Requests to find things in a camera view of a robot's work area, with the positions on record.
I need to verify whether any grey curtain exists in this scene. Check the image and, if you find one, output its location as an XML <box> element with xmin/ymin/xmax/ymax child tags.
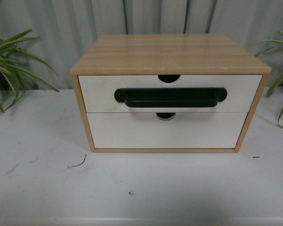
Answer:
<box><xmin>0</xmin><ymin>0</ymin><xmax>283</xmax><ymax>89</ymax></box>

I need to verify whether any wooden drawer cabinet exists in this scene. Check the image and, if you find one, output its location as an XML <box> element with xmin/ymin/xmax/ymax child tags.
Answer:
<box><xmin>70</xmin><ymin>34</ymin><xmax>271</xmax><ymax>153</ymax></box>

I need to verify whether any left spider plant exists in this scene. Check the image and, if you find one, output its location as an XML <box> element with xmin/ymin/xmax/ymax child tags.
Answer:
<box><xmin>0</xmin><ymin>29</ymin><xmax>58</xmax><ymax>113</ymax></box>

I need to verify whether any white bottom drawer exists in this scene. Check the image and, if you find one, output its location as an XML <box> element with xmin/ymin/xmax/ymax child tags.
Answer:
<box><xmin>87</xmin><ymin>113</ymin><xmax>246</xmax><ymax>149</ymax></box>

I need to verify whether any white top drawer black handle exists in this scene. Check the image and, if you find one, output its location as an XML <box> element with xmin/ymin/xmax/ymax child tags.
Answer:
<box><xmin>79</xmin><ymin>75</ymin><xmax>262</xmax><ymax>113</ymax></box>

